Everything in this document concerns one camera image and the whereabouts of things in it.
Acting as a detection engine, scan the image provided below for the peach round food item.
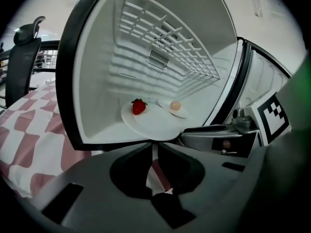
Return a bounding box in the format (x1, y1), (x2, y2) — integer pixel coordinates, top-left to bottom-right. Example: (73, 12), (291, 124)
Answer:
(169, 100), (182, 112)

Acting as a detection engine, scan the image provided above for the black mesh office chair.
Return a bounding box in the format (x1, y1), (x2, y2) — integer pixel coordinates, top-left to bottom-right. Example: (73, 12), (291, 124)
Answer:
(5, 16), (47, 109)

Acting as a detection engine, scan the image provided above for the red strawberry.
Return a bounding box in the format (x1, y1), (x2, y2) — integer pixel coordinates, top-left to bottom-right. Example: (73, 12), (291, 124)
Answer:
(131, 98), (148, 116)

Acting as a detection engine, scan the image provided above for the black mini fridge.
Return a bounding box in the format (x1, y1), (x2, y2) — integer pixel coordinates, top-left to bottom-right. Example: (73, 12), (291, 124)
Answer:
(55, 0), (292, 152)

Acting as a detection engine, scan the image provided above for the large white round plate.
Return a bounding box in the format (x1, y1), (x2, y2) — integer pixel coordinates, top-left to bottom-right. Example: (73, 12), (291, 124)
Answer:
(121, 100), (182, 141)

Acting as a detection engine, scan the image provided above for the white wire fridge shelf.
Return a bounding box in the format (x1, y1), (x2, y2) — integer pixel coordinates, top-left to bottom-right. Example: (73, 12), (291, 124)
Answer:
(114, 0), (222, 87)

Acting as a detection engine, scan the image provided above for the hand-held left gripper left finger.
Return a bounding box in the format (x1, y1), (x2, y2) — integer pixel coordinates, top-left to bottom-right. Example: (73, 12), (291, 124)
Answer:
(33, 142), (171, 233)

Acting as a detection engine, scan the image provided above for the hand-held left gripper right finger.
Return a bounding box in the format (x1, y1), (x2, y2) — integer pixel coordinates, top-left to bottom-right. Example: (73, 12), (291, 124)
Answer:
(157, 143), (275, 233)

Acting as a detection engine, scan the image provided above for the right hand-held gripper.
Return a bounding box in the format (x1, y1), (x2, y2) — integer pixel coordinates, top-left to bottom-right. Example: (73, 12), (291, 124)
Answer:
(181, 92), (290, 158)

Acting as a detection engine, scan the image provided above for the pink white checkered tablecloth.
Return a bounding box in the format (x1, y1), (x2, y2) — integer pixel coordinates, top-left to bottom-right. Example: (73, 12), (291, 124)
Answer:
(0, 83), (175, 199)

